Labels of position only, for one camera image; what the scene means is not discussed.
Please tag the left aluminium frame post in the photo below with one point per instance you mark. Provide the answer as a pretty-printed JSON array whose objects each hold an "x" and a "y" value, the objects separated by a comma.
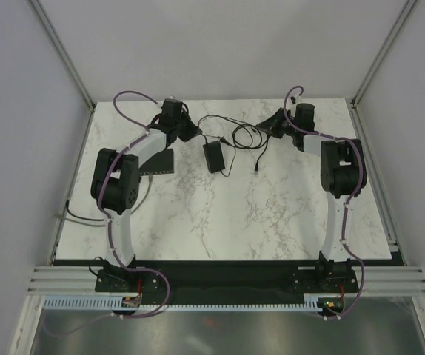
[{"x": 49, "y": 30}]

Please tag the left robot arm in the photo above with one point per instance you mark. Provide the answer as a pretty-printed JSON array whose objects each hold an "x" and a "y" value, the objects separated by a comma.
[{"x": 115, "y": 186}]

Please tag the right aluminium frame post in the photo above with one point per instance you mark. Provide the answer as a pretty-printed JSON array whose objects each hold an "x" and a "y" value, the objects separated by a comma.
[{"x": 395, "y": 30}]

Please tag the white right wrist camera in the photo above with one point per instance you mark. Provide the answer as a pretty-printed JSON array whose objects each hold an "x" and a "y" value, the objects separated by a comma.
[{"x": 295, "y": 99}]

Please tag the black network switch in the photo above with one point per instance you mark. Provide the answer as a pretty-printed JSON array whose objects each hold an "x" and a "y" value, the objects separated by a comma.
[{"x": 161, "y": 163}]

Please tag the black power adapter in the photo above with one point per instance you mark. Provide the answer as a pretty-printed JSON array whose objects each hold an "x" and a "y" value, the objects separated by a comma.
[{"x": 214, "y": 157}]

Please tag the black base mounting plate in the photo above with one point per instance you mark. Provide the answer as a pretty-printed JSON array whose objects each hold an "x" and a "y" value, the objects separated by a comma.
[{"x": 231, "y": 282}]

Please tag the aluminium frame post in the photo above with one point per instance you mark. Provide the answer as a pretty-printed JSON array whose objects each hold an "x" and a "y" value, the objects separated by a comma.
[
  {"x": 49, "y": 30},
  {"x": 395, "y": 30}
]

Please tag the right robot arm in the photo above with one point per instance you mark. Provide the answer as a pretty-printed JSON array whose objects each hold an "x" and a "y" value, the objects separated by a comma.
[{"x": 343, "y": 175}]

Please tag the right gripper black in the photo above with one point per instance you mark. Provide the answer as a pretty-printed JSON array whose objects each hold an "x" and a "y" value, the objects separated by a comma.
[{"x": 272, "y": 124}]

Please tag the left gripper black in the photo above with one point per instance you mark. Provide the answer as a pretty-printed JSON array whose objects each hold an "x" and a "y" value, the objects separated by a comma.
[{"x": 193, "y": 131}]

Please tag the white slotted cable duct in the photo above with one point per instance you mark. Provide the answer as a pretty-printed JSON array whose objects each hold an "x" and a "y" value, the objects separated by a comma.
[{"x": 119, "y": 303}]

